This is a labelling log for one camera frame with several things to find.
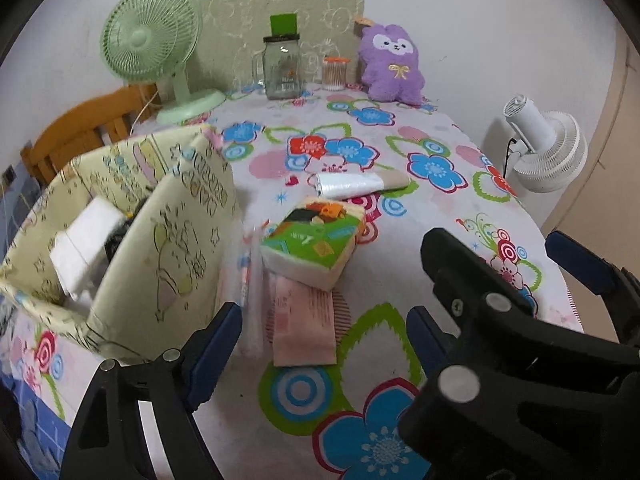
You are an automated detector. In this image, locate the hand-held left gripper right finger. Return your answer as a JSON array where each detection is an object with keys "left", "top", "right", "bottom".
[{"left": 406, "top": 306, "right": 451, "bottom": 376}]

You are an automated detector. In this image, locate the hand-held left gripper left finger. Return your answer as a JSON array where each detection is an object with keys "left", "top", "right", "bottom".
[{"left": 60, "top": 301, "right": 244, "bottom": 480}]

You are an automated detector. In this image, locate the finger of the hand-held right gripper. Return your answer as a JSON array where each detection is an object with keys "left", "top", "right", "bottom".
[
  {"left": 545, "top": 231, "right": 640, "bottom": 341},
  {"left": 397, "top": 228, "right": 640, "bottom": 480}
]

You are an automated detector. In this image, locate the clear plastic packet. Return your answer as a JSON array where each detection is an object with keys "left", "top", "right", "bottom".
[{"left": 232, "top": 220, "right": 273, "bottom": 358}]

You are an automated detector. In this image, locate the pink packet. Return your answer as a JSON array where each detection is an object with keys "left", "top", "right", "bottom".
[{"left": 272, "top": 272, "right": 337, "bottom": 367}]

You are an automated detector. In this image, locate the yellow fabric storage box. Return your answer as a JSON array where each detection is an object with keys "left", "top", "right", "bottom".
[{"left": 0, "top": 124, "right": 244, "bottom": 363}]

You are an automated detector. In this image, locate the green orange tissue pack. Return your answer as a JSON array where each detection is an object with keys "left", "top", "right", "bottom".
[{"left": 260, "top": 199, "right": 368, "bottom": 292}]

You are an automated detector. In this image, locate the white bag roll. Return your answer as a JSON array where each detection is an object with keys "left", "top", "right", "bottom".
[{"left": 315, "top": 169, "right": 412, "bottom": 198}]

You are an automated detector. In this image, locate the beige door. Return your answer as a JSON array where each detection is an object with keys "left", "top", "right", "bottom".
[{"left": 540, "top": 25, "right": 640, "bottom": 341}]

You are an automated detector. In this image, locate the white floor fan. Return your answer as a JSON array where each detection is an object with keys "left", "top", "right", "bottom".
[{"left": 480, "top": 94, "right": 588, "bottom": 201}]

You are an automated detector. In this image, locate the white paper box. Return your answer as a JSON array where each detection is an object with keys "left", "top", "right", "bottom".
[{"left": 50, "top": 197, "right": 126, "bottom": 301}]

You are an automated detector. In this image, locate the blue checked bedsheet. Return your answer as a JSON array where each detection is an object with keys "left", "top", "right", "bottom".
[{"left": 0, "top": 380, "right": 71, "bottom": 480}]

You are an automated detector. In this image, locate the purple plush rabbit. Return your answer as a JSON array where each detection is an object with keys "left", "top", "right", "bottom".
[{"left": 354, "top": 17, "right": 427, "bottom": 107}]

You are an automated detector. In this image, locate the cotton swab jar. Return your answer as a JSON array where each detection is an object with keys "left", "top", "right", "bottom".
[{"left": 322, "top": 56, "right": 350, "bottom": 92}]

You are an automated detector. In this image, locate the wooden bed headboard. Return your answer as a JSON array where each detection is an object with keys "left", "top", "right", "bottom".
[{"left": 20, "top": 82, "right": 161, "bottom": 186}]

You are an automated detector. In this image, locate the glass jar mug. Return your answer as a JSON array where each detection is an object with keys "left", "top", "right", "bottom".
[{"left": 248, "top": 34, "right": 306, "bottom": 101}]

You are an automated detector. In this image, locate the green patterned board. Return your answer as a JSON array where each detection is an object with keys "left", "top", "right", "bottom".
[{"left": 197, "top": 0, "right": 367, "bottom": 93}]

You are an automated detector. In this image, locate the green plastic cup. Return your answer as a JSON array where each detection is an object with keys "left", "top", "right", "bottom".
[{"left": 269, "top": 11, "right": 297, "bottom": 38}]

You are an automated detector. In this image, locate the green desk fan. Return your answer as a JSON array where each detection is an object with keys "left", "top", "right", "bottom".
[{"left": 100, "top": 0, "right": 227, "bottom": 126}]

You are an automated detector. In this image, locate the black fan cable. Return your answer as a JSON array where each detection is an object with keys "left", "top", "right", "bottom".
[{"left": 502, "top": 137, "right": 523, "bottom": 181}]

